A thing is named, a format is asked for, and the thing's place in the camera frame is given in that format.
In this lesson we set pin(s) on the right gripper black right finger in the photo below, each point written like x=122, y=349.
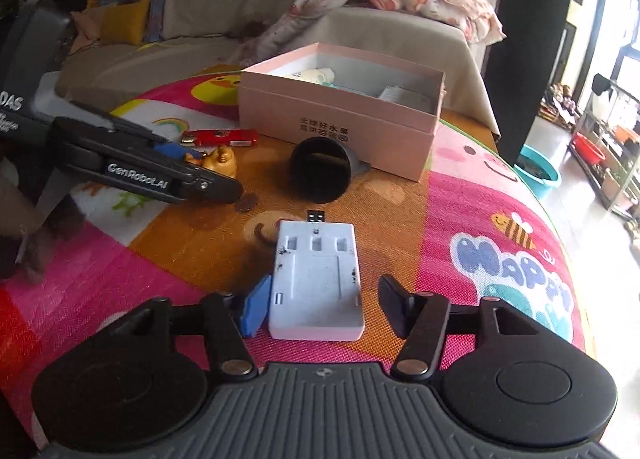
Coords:
x=497, y=371

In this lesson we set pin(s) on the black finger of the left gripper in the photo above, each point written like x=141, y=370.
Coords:
x=97, y=153

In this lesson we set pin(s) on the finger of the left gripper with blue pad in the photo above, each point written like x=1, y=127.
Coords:
x=142, y=134

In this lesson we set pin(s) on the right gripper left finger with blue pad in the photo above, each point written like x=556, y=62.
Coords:
x=148, y=373

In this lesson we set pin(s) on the white battery charger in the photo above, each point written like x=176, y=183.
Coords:
x=316, y=286

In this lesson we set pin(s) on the cream lotion tube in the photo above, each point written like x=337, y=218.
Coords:
x=316, y=75

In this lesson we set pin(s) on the golden bear figurine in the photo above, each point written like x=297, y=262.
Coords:
x=221, y=160

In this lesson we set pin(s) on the red lighter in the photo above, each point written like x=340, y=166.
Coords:
x=235, y=137

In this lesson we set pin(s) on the beige covered sofa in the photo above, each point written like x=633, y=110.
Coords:
x=124, y=50

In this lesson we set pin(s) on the yellow cushion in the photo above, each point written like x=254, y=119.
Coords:
x=125, y=23

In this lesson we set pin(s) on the black cylindrical cup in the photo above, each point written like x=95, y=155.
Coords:
x=321, y=169

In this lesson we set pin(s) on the colourful cartoon play mat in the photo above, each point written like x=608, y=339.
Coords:
x=468, y=228

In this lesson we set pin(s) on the teal plastic basin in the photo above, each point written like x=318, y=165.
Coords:
x=537, y=171

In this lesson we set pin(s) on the pink cardboard box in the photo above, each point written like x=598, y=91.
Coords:
x=390, y=137

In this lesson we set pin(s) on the white packet in box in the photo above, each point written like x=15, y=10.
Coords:
x=408, y=98

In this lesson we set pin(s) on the red plastic basin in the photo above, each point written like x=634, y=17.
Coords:
x=589, y=152

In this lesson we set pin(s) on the metal shelf rack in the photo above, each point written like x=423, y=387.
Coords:
x=611, y=121

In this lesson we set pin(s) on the floral pink blanket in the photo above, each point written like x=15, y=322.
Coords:
x=476, y=19

